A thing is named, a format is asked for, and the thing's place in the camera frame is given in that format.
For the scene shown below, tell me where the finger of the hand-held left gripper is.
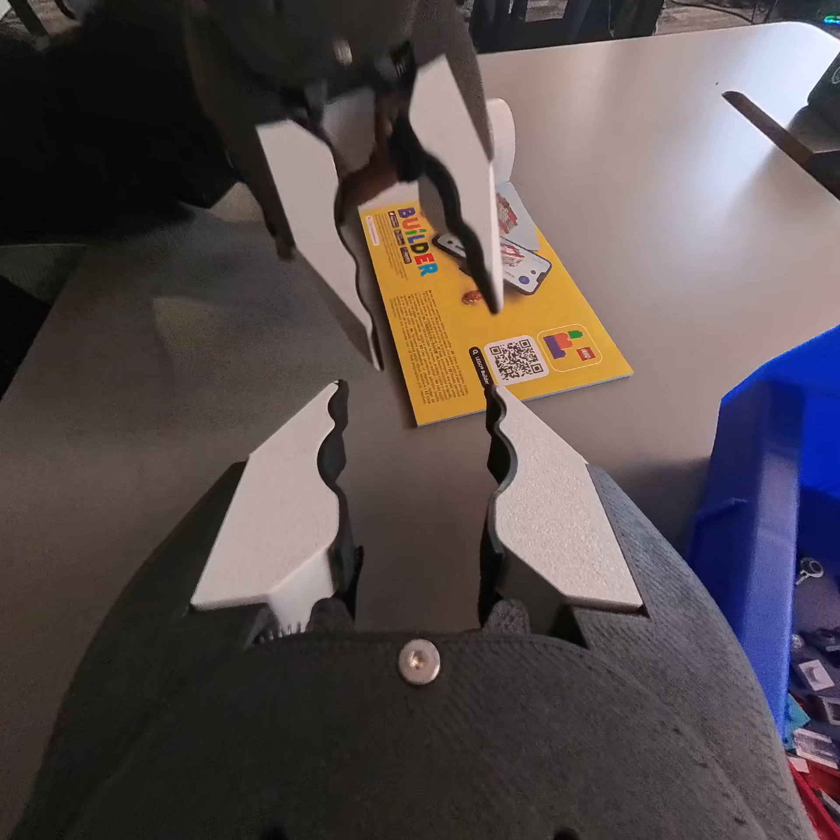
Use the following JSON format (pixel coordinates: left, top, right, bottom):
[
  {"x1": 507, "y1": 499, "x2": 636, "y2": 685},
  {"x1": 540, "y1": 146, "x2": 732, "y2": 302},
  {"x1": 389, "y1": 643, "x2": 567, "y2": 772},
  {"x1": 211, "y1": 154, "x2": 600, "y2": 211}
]
[
  {"x1": 255, "y1": 117, "x2": 385, "y2": 371},
  {"x1": 390, "y1": 39, "x2": 506, "y2": 317}
]

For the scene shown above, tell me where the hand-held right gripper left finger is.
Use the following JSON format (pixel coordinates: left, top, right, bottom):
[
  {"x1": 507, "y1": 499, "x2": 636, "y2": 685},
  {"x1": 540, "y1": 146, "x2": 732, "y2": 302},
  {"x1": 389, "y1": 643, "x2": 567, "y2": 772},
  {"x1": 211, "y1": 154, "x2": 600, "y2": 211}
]
[{"x1": 189, "y1": 379, "x2": 364, "y2": 634}]

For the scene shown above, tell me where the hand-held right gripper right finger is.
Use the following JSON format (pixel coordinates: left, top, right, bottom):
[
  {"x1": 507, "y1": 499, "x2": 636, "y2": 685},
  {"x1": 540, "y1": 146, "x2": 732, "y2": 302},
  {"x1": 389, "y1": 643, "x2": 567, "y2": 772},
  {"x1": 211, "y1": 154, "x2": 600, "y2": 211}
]
[{"x1": 478, "y1": 384, "x2": 651, "y2": 636}]

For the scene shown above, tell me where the toy brick instruction booklet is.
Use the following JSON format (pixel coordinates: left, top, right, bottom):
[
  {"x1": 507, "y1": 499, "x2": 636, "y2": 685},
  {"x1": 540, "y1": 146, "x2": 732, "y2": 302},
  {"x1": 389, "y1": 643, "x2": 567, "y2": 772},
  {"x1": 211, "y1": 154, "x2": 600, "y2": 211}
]
[{"x1": 357, "y1": 98, "x2": 635, "y2": 429}]

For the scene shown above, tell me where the person's left hand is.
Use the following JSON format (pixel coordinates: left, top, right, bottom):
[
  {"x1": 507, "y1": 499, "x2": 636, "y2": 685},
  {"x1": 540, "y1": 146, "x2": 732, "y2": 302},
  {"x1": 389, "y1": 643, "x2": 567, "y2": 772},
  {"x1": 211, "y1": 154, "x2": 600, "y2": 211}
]
[{"x1": 338, "y1": 112, "x2": 411, "y2": 211}]

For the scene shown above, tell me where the wide blue plastic bin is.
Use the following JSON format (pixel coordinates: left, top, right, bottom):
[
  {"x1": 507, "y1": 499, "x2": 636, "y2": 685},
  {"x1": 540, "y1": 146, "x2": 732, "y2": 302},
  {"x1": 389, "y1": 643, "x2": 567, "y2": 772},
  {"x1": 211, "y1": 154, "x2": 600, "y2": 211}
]
[{"x1": 688, "y1": 325, "x2": 840, "y2": 739}]

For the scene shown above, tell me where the pile of mixed toy bricks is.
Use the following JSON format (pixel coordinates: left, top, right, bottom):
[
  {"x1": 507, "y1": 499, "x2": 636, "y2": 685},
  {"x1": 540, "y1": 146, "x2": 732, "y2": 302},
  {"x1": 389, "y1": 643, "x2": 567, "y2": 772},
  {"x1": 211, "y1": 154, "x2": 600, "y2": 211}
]
[{"x1": 784, "y1": 554, "x2": 840, "y2": 840}]

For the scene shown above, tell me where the black desktop device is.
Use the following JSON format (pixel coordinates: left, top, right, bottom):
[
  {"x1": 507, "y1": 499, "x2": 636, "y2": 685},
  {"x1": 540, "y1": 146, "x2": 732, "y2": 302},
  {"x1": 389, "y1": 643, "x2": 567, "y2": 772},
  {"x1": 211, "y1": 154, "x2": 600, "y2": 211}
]
[{"x1": 806, "y1": 49, "x2": 840, "y2": 132}]

